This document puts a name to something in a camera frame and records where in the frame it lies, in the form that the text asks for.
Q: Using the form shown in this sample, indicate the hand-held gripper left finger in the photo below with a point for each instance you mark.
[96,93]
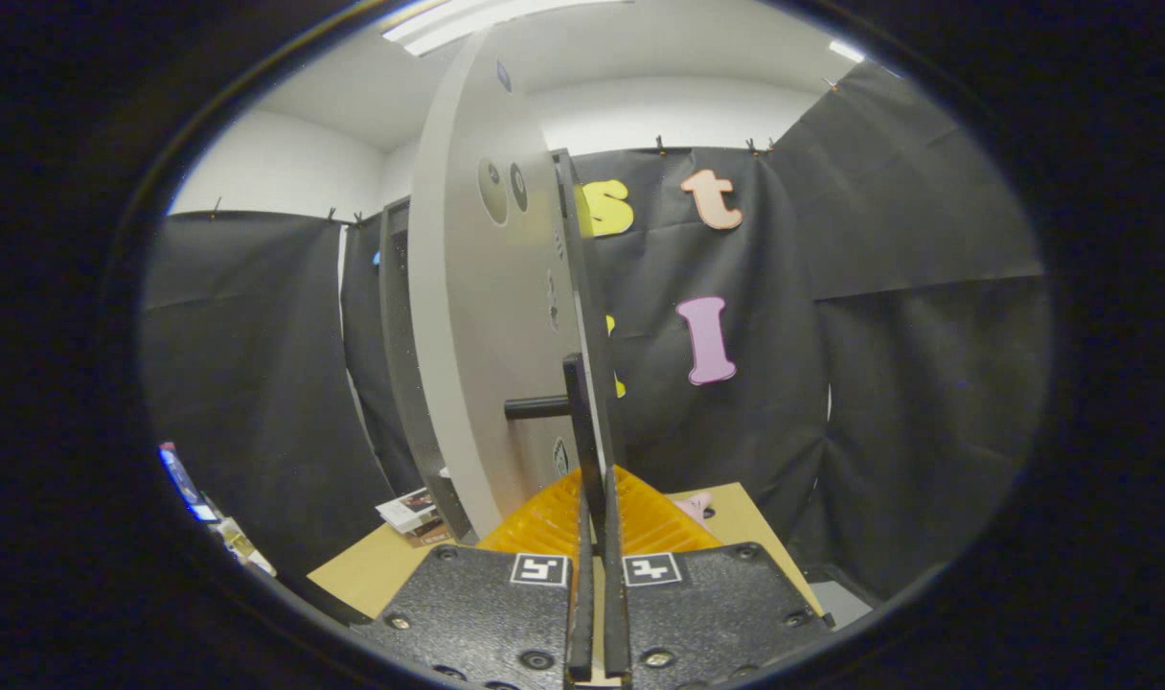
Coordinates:
[581,613]

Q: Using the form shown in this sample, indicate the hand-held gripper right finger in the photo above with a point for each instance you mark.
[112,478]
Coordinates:
[616,613]

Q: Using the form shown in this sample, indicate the light grey shoe cabinet door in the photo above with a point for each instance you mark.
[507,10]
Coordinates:
[487,287]

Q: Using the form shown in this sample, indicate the grey shoe cabinet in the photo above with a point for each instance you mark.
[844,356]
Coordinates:
[396,316]

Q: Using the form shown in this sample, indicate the pink and green plush toy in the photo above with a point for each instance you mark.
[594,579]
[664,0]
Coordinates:
[695,504]

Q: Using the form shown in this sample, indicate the stack of printed booklets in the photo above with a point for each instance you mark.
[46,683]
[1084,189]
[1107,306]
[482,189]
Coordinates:
[410,511]

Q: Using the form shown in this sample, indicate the pile of small items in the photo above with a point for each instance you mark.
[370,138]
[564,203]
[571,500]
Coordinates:
[242,548]

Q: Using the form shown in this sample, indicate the black backdrop cloth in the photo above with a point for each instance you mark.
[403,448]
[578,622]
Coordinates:
[879,383]

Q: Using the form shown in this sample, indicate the long ceiling light panel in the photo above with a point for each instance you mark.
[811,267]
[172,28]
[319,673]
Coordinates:
[477,19]

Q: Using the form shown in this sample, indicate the small ceiling light panel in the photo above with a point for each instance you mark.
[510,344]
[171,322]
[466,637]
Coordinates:
[847,51]

